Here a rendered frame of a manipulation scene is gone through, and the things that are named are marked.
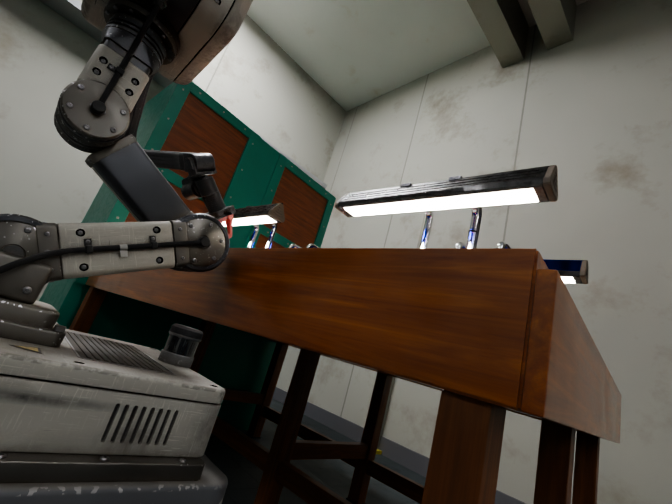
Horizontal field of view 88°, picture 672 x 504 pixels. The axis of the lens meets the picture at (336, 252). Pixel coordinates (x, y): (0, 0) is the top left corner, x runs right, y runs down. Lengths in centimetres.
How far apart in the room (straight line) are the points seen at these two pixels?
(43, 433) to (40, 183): 328
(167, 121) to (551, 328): 201
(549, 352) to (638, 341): 219
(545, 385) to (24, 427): 61
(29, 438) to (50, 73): 365
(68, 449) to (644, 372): 250
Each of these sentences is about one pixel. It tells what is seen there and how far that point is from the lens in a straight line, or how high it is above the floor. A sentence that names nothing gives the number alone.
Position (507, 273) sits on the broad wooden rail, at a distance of 47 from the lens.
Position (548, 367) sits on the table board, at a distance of 44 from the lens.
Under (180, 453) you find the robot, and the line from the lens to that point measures 69.
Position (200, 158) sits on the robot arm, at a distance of 116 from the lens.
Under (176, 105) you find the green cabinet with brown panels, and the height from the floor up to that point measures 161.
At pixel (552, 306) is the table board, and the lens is 45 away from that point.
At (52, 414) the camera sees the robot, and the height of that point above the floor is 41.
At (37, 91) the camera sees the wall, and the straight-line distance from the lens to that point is 401.
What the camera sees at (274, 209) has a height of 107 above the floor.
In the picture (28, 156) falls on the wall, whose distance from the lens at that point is 384.
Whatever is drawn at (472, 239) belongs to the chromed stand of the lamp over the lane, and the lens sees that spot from 107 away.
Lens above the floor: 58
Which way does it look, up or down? 17 degrees up
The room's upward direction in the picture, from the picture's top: 17 degrees clockwise
